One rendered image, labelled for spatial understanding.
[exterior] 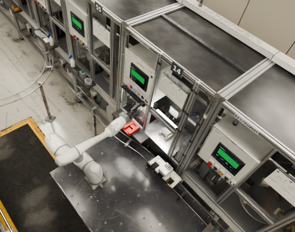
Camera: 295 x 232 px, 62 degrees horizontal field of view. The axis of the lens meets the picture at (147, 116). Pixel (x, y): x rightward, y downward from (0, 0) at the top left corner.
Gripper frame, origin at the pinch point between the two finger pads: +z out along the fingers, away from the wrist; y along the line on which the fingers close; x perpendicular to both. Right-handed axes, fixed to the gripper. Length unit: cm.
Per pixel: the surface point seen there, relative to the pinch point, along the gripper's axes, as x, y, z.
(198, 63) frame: -39, 62, 23
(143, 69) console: 5.7, 40.7, 6.2
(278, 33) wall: -30, -33, 366
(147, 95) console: -2.5, 13.7, 6.0
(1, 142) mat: 171, -123, -99
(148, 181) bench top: -38, -73, -23
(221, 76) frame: -60, 60, 24
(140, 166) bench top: -20, -71, -16
